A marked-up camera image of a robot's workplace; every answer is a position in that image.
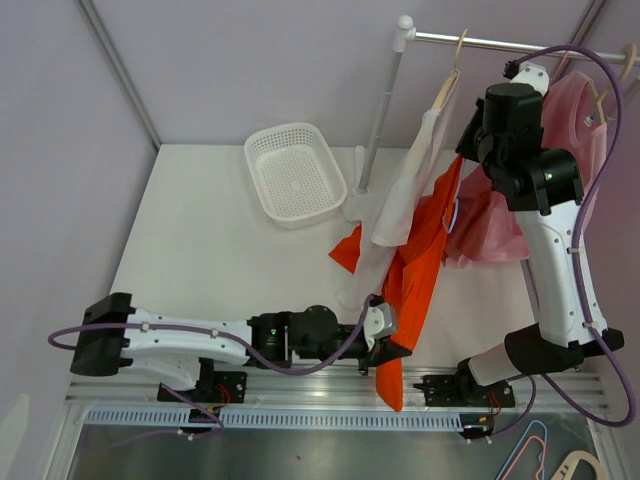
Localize orange t shirt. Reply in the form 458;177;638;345
329;155;464;412

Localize white t shirt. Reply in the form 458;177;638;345
337;82;457;310

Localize blue wire hanger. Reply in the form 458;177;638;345
443;197;460;234

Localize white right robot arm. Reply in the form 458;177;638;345
455;83;624;405

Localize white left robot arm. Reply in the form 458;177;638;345
70;292;411;401

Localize light pink t shirt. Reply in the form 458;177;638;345
444;71;608;266

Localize coral red t shirt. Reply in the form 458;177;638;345
444;167;508;268

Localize beige spare hanger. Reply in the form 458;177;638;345
551;450;607;480

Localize grey rack upright pole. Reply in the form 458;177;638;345
357;15;415;193

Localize white rack foot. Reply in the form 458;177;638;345
345;145;370;203

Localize pink and blue spare hangers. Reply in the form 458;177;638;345
495;420;549;480

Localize white plastic basket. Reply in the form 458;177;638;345
244;122;347;230

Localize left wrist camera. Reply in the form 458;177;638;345
363;295;397;350

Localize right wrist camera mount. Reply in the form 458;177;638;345
503;61;551;96

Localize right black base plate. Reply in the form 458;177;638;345
413;373;516;408

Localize aluminium mounting rail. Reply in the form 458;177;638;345
63;363;610;416

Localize silver clothes rail bar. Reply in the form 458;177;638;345
406;31;627;65

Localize white slotted cable duct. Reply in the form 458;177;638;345
85;406;463;432

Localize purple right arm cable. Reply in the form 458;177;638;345
464;45;632;441

